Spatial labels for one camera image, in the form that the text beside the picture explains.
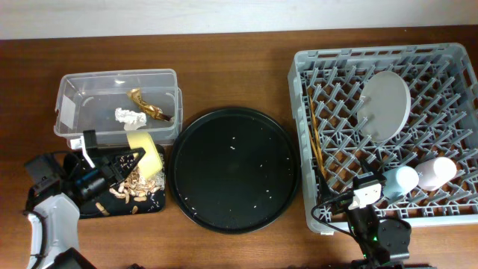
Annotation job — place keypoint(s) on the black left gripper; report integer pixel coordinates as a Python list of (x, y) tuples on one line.
[(108, 172)]

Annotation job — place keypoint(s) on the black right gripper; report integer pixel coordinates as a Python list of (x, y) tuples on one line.
[(356, 213)]

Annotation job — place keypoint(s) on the peanut shell food scraps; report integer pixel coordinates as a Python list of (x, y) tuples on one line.
[(136, 195)]

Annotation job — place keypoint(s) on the yellow bowl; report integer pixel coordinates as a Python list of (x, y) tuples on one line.
[(151, 162)]

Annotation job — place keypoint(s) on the light blue plastic cup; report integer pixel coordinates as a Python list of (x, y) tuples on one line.
[(399, 181)]

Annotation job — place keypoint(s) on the white tissue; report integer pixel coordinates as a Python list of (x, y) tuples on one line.
[(131, 120)]

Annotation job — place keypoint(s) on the gold snack wrapper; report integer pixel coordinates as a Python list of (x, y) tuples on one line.
[(147, 108)]

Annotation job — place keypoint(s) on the pink plastic cup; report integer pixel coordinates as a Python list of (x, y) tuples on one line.
[(434, 173)]

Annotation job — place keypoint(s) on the white round plate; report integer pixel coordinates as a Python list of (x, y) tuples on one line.
[(386, 106)]

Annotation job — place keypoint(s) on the wooden chopstick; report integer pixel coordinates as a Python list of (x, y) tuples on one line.
[(311, 106), (317, 145)]

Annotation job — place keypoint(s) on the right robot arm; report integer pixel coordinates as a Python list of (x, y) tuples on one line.
[(384, 242)]

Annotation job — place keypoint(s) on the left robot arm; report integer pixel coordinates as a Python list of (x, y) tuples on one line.
[(63, 182)]

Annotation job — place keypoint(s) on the grey dishwasher rack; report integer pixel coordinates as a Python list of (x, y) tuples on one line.
[(442, 123)]

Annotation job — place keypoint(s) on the black rectangular tray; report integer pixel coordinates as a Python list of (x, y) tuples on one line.
[(87, 211)]

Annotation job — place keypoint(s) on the clear plastic bin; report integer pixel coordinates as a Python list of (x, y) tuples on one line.
[(87, 101)]

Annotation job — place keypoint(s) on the black round tray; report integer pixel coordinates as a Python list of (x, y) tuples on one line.
[(234, 170)]

